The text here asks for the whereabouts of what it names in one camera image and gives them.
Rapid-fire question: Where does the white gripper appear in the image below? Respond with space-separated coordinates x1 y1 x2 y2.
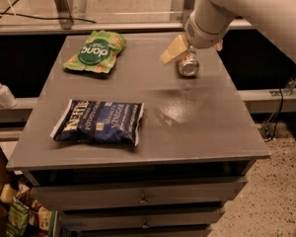
161 0 235 64

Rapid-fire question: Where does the orange soda can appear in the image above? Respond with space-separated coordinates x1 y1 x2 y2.
177 45 199 77

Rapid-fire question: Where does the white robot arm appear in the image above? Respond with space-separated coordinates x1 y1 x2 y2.
184 0 296 237

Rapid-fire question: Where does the grey drawer cabinet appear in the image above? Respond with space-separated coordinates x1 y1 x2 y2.
6 31 271 237

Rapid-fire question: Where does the green snack bag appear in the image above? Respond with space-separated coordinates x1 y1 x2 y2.
63 31 126 74

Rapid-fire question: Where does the dark blue chips bag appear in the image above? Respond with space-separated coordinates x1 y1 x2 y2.
50 100 144 145

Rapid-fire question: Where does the white pump bottle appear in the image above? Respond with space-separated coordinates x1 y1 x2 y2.
0 83 17 109

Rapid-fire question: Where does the green snack package in box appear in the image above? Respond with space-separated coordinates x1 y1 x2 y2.
6 198 30 237

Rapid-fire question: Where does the metal horizontal rail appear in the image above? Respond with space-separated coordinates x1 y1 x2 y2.
0 18 255 37

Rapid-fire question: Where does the black cable at right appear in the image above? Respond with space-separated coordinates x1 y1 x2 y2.
262 88 285 143

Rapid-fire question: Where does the left metal bracket post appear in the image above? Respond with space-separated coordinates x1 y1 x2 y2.
54 0 73 30

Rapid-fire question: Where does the black cable on floor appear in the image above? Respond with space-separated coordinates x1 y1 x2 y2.
0 12 97 25

